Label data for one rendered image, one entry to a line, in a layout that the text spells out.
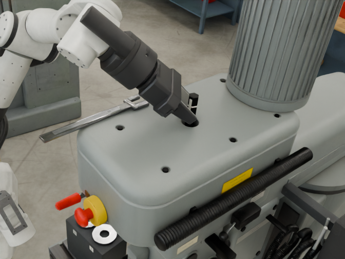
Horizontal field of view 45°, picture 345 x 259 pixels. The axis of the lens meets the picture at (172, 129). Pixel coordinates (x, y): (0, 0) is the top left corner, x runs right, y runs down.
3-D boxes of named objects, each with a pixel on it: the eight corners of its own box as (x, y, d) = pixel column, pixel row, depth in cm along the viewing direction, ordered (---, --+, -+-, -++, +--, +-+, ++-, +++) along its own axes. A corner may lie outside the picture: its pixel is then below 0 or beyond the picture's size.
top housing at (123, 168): (137, 263, 77) (142, 205, 68) (68, 180, 92) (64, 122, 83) (291, 168, 104) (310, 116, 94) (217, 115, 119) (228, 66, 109)
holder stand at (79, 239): (101, 285, 160) (101, 253, 148) (67, 249, 171) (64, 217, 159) (125, 266, 167) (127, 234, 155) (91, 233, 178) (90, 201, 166)
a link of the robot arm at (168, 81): (155, 92, 91) (112, 58, 86) (187, 64, 86) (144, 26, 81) (153, 129, 81) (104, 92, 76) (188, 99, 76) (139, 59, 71)
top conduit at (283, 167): (164, 256, 74) (166, 243, 72) (149, 240, 77) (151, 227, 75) (310, 163, 100) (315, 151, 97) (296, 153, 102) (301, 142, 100)
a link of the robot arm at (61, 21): (103, 57, 74) (67, 51, 84) (130, 18, 76) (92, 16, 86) (77, 33, 70) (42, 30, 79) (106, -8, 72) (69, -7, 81)
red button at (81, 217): (82, 233, 80) (81, 219, 78) (72, 220, 83) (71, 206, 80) (97, 225, 82) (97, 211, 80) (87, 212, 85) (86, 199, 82)
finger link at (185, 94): (198, 100, 87) (177, 83, 85) (187, 109, 89) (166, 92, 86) (197, 96, 89) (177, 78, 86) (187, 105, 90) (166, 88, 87)
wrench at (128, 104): (46, 146, 77) (46, 143, 76) (36, 135, 79) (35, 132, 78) (149, 105, 91) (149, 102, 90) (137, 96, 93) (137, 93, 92)
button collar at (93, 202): (98, 233, 82) (98, 212, 79) (83, 213, 86) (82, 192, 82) (107, 228, 83) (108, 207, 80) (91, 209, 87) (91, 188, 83)
